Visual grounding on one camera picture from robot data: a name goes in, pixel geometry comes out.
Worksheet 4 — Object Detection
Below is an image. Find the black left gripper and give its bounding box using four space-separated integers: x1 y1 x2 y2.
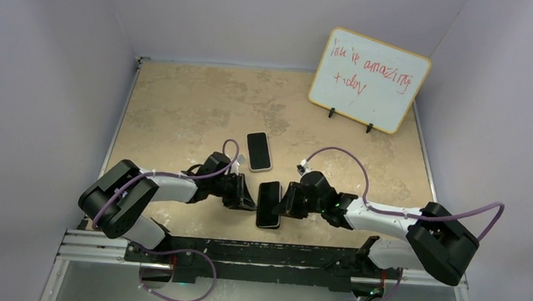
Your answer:
208 171 258 211

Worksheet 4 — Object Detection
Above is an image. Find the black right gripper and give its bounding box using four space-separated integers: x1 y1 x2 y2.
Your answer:
273 181 326 221

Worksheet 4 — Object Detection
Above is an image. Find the black phone case with camera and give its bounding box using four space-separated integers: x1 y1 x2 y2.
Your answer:
254 179 284 231

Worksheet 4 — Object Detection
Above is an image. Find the black phone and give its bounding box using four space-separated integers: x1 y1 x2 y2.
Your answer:
256 180 283 229

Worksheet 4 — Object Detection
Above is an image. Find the black smartphone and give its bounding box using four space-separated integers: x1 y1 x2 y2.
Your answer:
245 131 274 171

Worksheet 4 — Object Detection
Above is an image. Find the pale pink phone case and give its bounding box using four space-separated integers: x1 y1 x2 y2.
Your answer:
244 130 276 174

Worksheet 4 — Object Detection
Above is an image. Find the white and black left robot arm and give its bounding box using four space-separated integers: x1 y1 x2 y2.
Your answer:
78 152 257 263

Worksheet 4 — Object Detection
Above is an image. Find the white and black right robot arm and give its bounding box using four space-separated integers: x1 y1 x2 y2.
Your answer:
272 171 480 286

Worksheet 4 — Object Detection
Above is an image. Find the whiteboard with red writing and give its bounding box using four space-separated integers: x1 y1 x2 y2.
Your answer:
308 28 432 134

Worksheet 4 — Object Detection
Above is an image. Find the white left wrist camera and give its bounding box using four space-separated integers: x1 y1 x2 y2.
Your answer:
231 154 247 170

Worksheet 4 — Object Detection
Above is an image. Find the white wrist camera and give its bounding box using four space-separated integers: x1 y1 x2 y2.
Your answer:
231 154 247 170
296 159 312 176

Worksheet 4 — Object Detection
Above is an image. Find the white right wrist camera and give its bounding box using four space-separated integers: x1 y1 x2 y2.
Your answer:
296 159 312 176

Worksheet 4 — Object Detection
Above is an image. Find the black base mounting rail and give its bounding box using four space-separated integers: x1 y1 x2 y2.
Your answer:
126 235 401 298

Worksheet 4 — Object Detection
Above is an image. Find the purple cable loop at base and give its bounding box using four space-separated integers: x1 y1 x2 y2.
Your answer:
136 245 221 301

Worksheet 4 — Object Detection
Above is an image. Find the aluminium frame rail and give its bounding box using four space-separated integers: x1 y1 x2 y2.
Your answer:
56 230 450 288

